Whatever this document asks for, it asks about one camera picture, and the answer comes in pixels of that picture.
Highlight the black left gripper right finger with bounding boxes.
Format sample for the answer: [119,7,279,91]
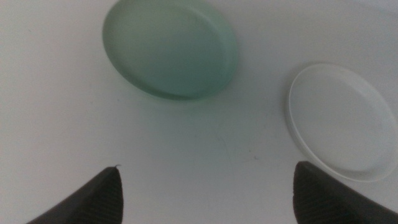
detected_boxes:
[293,160,398,224]

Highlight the pale green shallow bowl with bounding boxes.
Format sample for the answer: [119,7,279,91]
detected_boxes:
[102,0,239,101]

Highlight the white shallow bowl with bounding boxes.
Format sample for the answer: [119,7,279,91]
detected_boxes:
[286,63,398,183]

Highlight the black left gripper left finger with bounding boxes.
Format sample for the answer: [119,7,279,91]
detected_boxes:
[26,165,124,224]

